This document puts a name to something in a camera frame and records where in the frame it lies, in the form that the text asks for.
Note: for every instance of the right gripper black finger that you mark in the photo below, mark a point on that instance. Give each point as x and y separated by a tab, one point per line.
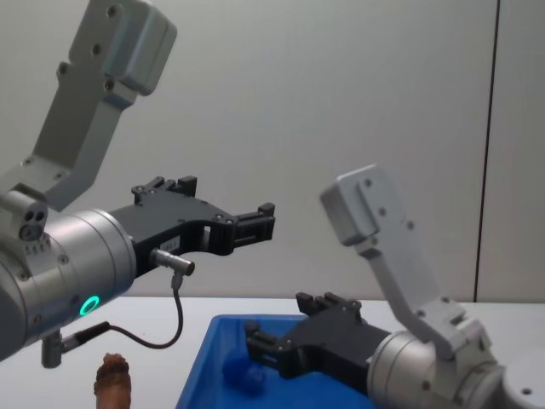
315	304
264	345

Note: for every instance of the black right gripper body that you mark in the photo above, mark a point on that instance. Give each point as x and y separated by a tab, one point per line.
328	341

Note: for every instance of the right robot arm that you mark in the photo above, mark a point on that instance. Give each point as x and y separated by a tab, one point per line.
426	366

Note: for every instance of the brown lumpy object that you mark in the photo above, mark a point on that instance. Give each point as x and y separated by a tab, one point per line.
113	381

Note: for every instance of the blue plastic tray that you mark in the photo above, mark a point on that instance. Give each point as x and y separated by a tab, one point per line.
204	375

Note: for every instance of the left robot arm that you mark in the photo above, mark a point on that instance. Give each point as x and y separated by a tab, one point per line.
76	255

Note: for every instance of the white table cloth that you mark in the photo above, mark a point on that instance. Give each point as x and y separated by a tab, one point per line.
140	311

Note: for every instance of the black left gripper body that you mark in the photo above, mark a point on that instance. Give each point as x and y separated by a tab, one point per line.
179	221

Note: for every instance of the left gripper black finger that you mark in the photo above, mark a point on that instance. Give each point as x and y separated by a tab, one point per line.
255	230
187	185

